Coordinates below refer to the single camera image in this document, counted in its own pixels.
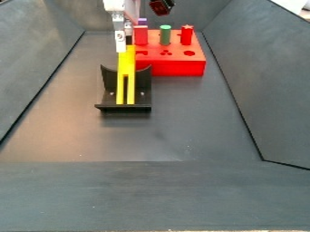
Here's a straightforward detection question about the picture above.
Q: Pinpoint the red fixture board with holes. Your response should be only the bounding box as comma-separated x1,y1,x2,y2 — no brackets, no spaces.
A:
135,30,207,76

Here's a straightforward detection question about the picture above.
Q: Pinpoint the red star peg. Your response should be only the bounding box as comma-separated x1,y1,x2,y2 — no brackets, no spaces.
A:
181,24,194,45

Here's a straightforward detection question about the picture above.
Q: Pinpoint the black curved regrasp stand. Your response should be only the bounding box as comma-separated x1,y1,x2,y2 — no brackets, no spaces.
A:
95,66,151,113

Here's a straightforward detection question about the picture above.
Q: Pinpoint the green cylinder peg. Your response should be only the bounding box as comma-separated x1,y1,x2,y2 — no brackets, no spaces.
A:
161,24,171,45

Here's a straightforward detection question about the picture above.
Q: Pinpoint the purple rectangular block peg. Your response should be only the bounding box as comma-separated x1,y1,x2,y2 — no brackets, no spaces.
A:
138,18,149,25

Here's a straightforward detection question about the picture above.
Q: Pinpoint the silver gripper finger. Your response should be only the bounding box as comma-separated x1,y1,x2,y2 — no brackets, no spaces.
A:
124,20,134,45
111,12,126,53

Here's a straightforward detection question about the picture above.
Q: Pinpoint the yellow square-circle fork object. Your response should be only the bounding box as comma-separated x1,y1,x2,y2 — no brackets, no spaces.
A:
116,45,137,105

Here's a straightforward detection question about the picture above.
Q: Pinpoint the pink-red rectangular block peg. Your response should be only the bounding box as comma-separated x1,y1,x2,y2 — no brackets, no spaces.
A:
134,25,149,45

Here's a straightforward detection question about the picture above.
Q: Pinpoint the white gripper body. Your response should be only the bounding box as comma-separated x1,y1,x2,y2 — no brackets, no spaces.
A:
102,0,141,24

